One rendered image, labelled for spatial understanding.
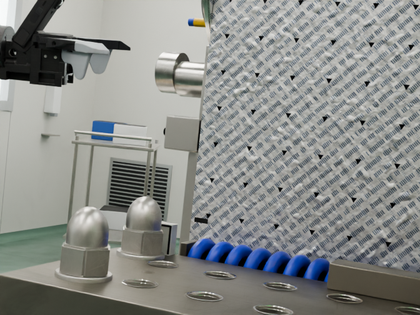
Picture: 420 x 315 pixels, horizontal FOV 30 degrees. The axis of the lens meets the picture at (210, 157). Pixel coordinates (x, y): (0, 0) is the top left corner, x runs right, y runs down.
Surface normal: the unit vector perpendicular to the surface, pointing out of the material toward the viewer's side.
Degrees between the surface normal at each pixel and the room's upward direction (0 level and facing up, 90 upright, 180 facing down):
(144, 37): 90
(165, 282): 0
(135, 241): 90
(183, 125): 90
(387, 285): 90
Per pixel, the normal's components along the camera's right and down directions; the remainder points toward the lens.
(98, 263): 0.59, 0.11
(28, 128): 0.91, 0.11
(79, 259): -0.39, 0.00
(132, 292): 0.11, -0.99
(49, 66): -0.11, 0.18
